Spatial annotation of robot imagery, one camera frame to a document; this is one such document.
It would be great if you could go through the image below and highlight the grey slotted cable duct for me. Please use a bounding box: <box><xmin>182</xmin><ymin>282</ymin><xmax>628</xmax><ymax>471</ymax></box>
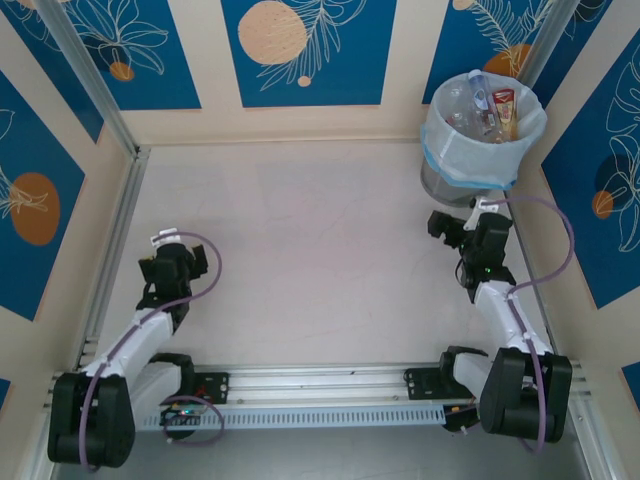
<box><xmin>134</xmin><ymin>404</ymin><xmax>449</xmax><ymax>432</ymax></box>

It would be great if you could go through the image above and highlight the grey metal base plate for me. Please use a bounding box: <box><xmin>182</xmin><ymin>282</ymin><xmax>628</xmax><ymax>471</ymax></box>
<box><xmin>49</xmin><ymin>429</ymin><xmax>591</xmax><ymax>480</ymax></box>

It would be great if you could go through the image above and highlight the aluminium frame post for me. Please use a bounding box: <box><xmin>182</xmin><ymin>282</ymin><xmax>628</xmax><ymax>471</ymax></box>
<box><xmin>34</xmin><ymin>0</ymin><xmax>151</xmax><ymax>160</ymax></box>
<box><xmin>517</xmin><ymin>0</ymin><xmax>574</xmax><ymax>91</ymax></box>

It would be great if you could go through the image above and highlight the clear white cap bottle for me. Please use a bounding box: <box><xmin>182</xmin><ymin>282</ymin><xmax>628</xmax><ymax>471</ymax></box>
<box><xmin>447</xmin><ymin>84</ymin><xmax>476</xmax><ymax>132</ymax></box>

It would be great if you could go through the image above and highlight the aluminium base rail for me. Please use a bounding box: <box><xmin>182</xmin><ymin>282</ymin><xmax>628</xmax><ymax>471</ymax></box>
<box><xmin>49</xmin><ymin>360</ymin><xmax>586</xmax><ymax>407</ymax></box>

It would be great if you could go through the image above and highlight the trash bin with white bag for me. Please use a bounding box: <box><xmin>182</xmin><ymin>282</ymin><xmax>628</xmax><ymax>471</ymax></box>
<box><xmin>419</xmin><ymin>70</ymin><xmax>549</xmax><ymax>192</ymax></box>

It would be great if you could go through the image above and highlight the grey round bin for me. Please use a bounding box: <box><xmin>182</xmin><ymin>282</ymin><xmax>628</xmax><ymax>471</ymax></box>
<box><xmin>419</xmin><ymin>159</ymin><xmax>509</xmax><ymax>207</ymax></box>

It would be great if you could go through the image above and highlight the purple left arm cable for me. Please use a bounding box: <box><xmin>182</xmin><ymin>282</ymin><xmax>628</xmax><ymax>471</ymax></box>
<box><xmin>79</xmin><ymin>231</ymin><xmax>225</xmax><ymax>472</ymax></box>

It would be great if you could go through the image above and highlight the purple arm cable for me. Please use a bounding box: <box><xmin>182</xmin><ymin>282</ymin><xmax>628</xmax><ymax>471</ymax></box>
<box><xmin>449</xmin><ymin>195</ymin><xmax>575</xmax><ymax>455</ymax></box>
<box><xmin>79</xmin><ymin>231</ymin><xmax>225</xmax><ymax>472</ymax></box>

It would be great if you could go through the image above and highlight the crushed gold red bottle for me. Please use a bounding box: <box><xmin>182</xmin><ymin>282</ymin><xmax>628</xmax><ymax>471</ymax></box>
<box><xmin>491</xmin><ymin>88</ymin><xmax>521</xmax><ymax>142</ymax></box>

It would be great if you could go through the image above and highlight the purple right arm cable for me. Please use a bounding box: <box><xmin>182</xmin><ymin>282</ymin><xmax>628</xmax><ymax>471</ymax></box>
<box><xmin>449</xmin><ymin>195</ymin><xmax>575</xmax><ymax>455</ymax></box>

